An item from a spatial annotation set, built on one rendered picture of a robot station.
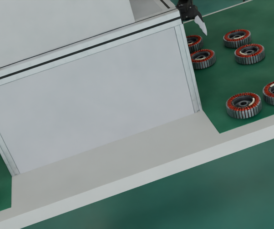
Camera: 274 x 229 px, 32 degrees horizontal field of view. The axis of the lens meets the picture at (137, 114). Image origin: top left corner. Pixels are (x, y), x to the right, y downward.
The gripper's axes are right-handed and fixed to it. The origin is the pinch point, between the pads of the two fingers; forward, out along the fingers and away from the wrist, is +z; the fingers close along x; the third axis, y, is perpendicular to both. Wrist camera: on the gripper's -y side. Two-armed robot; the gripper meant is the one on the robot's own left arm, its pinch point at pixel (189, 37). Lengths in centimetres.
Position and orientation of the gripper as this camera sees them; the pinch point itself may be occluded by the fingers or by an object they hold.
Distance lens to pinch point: 210.4
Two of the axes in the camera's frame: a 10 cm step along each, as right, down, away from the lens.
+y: 3.2, -0.8, 9.4
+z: 1.1, 9.9, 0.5
